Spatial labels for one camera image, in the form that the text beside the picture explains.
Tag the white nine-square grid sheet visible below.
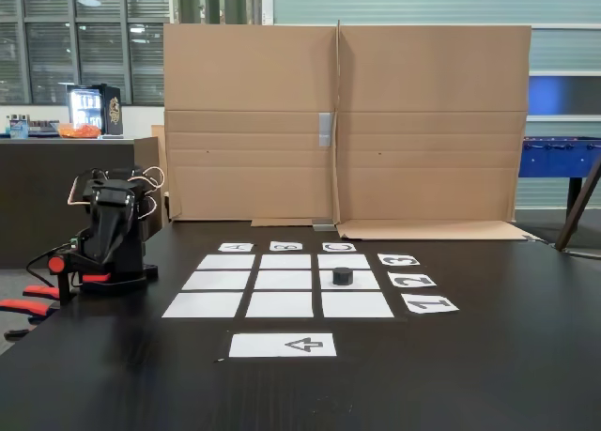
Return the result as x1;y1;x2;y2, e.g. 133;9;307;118
162;254;395;319

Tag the red and black clamp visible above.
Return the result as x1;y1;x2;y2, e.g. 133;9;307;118
46;252;114;308

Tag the small brown cardboard panel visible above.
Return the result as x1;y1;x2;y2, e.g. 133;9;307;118
133;124;171;233

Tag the dark counter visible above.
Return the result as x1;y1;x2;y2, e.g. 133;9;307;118
0;137;140;270

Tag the orange snack bowl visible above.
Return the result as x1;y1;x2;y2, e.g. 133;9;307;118
56;123;103;140

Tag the black mini fridge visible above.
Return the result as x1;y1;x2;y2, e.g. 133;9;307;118
67;83;125;137

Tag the tray of small items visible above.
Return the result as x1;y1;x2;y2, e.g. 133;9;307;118
27;118;61;136

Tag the blue and white box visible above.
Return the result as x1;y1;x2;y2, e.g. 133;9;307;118
5;114;30;140

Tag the white arrow paper sheet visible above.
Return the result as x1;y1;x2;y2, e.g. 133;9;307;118
228;332;338;359

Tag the grey tape strip on cardboard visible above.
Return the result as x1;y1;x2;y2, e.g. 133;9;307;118
318;113;334;147

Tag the paper sheet number 3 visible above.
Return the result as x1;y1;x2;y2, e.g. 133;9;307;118
378;254;421;267

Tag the paper sheet number 2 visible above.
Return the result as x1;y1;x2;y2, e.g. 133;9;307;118
388;272;438;289

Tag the paper sheet number 1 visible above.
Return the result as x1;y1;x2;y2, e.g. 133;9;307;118
401;293;460;315

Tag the large brown cardboard box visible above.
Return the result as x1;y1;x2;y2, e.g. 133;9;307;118
162;20;537;241

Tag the blue foosball table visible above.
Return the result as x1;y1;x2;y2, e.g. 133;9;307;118
517;136;601;209

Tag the dark wooden stand leg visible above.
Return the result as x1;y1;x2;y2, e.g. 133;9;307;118
555;158;601;253

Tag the black power cable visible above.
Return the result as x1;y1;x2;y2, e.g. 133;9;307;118
25;243;76;286

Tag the orange-handled clamp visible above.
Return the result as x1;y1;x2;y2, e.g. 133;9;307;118
0;284;62;342

